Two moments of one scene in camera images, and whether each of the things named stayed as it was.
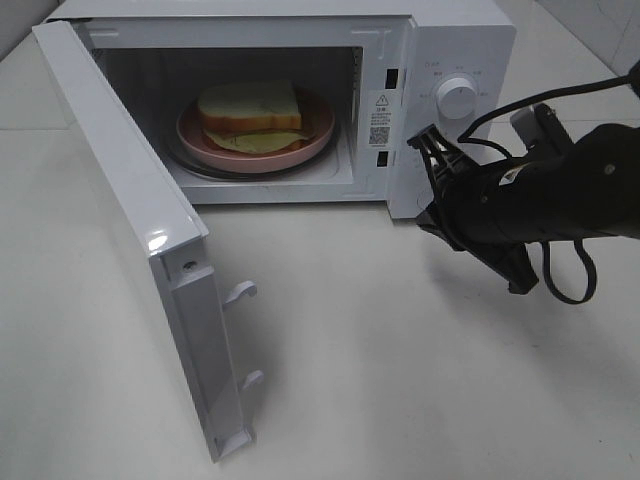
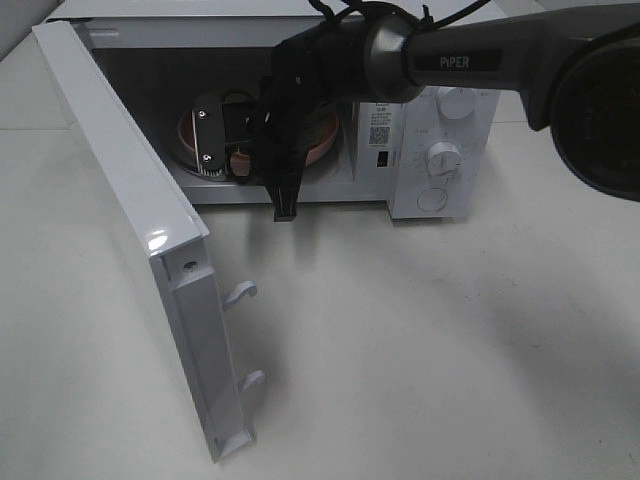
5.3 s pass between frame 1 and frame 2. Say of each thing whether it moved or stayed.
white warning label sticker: stayed
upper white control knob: stayed
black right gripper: moved
